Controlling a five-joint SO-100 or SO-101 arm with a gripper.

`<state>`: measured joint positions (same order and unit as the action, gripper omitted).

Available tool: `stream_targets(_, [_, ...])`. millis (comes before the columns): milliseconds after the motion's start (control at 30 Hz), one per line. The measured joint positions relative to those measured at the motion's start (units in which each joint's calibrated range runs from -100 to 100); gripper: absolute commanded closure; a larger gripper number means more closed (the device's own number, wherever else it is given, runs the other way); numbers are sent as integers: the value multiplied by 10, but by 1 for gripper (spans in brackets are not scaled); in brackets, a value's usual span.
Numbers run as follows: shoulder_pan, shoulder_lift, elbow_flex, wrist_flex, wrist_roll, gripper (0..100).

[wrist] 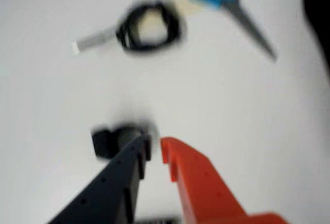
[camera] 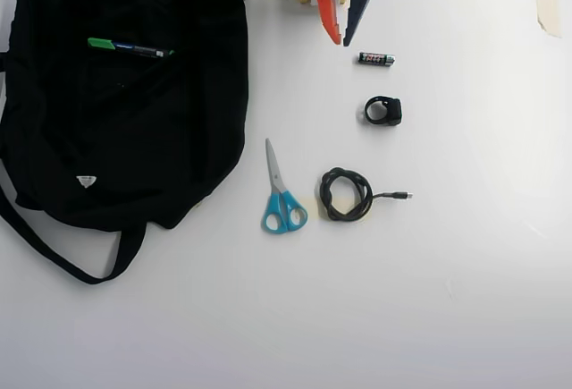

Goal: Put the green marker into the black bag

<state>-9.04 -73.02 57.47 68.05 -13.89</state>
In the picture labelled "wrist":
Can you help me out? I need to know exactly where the navy gripper finger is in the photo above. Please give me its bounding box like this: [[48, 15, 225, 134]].
[[47, 135, 152, 224]]

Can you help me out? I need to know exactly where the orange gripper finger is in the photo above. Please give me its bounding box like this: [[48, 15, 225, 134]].
[[160, 136, 288, 224]]

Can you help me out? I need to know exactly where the pale tape patch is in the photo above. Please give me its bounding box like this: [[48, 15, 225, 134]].
[[175, 0, 201, 15]]

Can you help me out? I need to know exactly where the black ring strap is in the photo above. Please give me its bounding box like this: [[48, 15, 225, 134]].
[[91, 123, 156, 159]]

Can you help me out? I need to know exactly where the coiled black usb cable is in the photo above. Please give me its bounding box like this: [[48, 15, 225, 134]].
[[72, 0, 185, 55]]

